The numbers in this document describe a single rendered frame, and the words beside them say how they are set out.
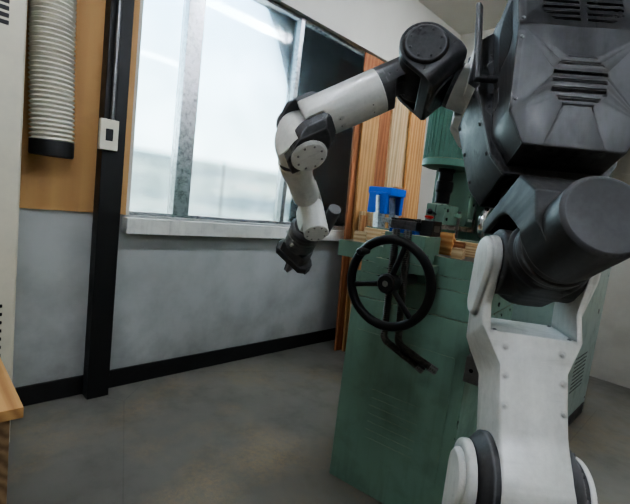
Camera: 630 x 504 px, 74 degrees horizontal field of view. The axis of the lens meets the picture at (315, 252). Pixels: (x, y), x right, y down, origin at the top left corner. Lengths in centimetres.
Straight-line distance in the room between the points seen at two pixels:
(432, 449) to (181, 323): 148
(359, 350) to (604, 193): 111
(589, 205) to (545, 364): 28
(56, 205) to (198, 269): 77
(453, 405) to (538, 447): 74
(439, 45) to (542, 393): 62
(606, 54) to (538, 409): 55
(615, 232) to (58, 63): 182
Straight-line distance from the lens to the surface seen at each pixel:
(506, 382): 75
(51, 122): 193
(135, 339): 237
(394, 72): 91
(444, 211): 153
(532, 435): 77
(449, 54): 89
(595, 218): 62
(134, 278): 228
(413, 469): 163
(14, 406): 112
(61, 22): 199
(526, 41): 80
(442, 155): 151
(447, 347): 144
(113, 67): 212
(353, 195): 299
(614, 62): 83
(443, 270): 140
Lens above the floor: 102
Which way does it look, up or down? 6 degrees down
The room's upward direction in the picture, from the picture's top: 7 degrees clockwise
